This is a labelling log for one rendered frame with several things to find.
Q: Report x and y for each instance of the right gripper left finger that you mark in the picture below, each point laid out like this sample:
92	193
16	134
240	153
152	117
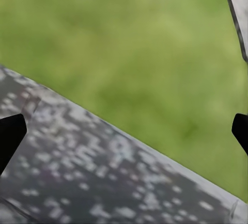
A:
12	131

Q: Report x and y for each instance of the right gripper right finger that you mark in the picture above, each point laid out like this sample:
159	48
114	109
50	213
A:
240	130

